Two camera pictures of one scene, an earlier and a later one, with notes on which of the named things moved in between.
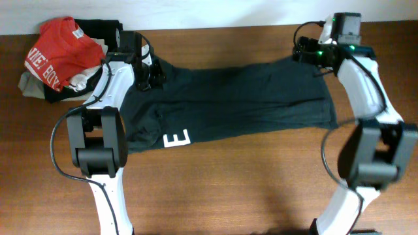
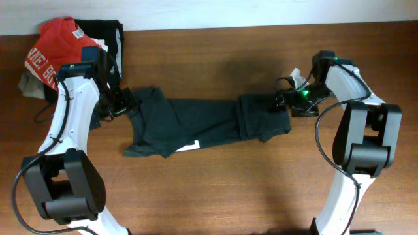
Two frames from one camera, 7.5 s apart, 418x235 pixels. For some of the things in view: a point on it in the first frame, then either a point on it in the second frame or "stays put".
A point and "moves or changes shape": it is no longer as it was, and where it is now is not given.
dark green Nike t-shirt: (198, 102) moves or changes shape
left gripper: (161, 74) -> (127, 101)
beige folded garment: (32, 86) stays put
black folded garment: (106, 30) stays put
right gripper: (311, 44) -> (291, 93)
